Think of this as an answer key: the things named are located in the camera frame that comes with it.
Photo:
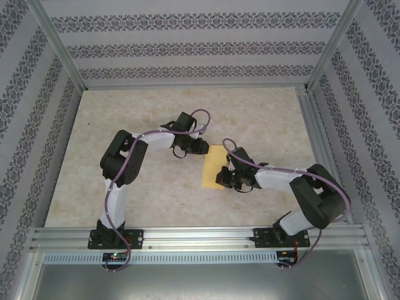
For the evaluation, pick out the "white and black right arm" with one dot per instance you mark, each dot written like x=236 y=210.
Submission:
x=315 y=200

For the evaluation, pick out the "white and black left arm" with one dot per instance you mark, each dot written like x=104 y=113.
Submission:
x=125 y=162

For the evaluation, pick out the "long aluminium mounting rail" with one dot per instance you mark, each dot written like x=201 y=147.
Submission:
x=200 y=236

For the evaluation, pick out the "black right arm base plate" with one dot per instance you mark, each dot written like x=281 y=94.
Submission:
x=262 y=239

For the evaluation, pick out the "grey sheet metal shelf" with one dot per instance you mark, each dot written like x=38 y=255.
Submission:
x=200 y=282

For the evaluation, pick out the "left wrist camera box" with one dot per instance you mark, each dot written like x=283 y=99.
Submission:
x=199 y=130

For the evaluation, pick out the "aluminium frame rail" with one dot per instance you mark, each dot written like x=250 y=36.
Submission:
x=193 y=87

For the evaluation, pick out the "yellow cloth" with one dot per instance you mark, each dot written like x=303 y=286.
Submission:
x=211 y=168

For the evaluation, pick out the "aluminium frame post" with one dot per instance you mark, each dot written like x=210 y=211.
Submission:
x=334 y=47
x=28 y=275
x=370 y=275
x=59 y=47

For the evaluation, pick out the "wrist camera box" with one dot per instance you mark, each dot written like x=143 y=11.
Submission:
x=229 y=159
x=199 y=130

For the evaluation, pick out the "aluminium side rail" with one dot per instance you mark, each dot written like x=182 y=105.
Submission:
x=322 y=140

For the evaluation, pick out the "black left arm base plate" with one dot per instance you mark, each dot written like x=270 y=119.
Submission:
x=136 y=239

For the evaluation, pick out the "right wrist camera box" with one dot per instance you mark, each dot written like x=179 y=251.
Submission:
x=229 y=159

